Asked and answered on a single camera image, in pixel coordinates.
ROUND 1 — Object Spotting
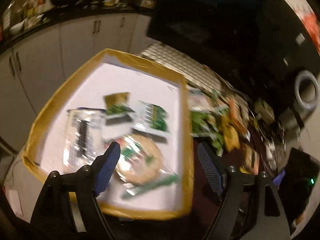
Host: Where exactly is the yellow snack bag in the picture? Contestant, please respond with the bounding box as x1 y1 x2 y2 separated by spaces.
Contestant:
219 115 240 152

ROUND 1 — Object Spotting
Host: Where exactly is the round cracker snack pack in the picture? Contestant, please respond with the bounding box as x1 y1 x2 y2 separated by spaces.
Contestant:
116 134 163 185

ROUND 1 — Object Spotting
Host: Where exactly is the silver barcode snack packet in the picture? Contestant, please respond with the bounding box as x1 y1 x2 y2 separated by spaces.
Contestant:
63 107 106 172

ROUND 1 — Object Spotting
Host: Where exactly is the green pea snack packet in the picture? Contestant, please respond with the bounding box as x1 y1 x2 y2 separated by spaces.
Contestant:
103 92 136 125

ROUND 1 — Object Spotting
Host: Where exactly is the green white snack packet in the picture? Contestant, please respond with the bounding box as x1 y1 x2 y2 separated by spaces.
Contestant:
133 101 170 137

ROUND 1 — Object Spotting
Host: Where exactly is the yellow taped cardboard tray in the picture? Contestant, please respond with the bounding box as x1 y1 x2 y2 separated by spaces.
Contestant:
23 49 194 220

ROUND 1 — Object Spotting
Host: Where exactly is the white computer keyboard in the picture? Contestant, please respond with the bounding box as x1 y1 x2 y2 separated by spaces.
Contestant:
139 42 226 93

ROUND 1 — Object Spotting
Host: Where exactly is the black computer monitor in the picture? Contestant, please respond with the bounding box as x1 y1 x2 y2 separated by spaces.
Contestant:
147 0 319 97

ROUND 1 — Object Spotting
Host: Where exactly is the white ring light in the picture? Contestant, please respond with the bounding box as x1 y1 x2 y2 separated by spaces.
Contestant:
294 70 319 111

